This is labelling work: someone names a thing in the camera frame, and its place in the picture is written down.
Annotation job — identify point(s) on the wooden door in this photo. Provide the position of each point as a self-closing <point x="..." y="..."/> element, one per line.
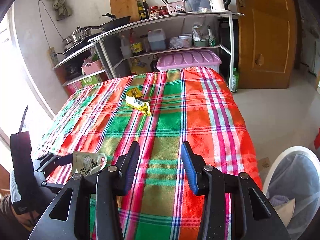
<point x="267" y="42"/>

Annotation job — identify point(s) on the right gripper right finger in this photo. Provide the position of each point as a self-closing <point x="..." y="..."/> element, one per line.
<point x="193" y="166"/>

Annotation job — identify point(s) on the beige snack packet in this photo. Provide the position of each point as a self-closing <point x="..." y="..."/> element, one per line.
<point x="88" y="164"/>

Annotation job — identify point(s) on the white round trash bin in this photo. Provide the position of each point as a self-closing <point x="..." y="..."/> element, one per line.
<point x="312" y="231"/>

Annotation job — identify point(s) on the black frying pan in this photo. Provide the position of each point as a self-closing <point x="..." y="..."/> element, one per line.
<point x="112" y="24"/>

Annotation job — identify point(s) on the pink utensil box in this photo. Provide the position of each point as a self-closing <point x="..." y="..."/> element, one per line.
<point x="176" y="7"/>

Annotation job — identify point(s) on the person's left hand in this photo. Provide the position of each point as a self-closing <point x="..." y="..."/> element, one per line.
<point x="27" y="220"/>

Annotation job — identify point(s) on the white metal shelf rack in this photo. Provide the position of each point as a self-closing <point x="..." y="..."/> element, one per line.
<point x="178" y="40"/>

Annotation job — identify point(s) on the pink woven basket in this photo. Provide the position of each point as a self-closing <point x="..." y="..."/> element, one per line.
<point x="92" y="67"/>

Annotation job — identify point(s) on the white foam net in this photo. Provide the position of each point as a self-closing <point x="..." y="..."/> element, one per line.
<point x="278" y="200"/>

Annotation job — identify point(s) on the wooden cutting board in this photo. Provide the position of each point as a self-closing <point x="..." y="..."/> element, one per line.
<point x="122" y="8"/>

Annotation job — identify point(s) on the steel steamer pot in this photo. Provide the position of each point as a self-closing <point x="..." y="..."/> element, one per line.
<point x="79" y="34"/>

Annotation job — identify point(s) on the pink lid storage box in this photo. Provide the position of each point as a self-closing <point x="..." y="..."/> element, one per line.
<point x="186" y="59"/>

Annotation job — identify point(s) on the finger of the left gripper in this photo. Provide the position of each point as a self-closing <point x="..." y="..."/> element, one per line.
<point x="47" y="164"/>
<point x="63" y="160"/>

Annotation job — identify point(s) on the green plastic bottle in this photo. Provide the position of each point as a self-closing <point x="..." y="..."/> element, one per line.
<point x="234" y="81"/>

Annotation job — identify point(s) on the red green plaid tablecloth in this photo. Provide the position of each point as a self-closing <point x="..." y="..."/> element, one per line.
<point x="193" y="105"/>

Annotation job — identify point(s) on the clear jug dark liquid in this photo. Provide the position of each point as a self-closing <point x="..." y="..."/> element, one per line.
<point x="157" y="40"/>

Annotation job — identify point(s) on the clear plastic container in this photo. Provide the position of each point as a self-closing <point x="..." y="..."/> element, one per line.
<point x="197" y="5"/>

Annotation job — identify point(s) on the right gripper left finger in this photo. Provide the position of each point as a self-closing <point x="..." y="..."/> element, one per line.
<point x="127" y="165"/>

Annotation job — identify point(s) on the yellow label oil bottle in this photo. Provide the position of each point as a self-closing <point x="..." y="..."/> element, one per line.
<point x="136" y="45"/>

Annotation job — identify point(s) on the yellow red snack packet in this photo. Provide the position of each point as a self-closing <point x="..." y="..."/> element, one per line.
<point x="134" y="98"/>

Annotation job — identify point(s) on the white power strip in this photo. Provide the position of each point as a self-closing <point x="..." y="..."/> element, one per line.
<point x="52" y="56"/>

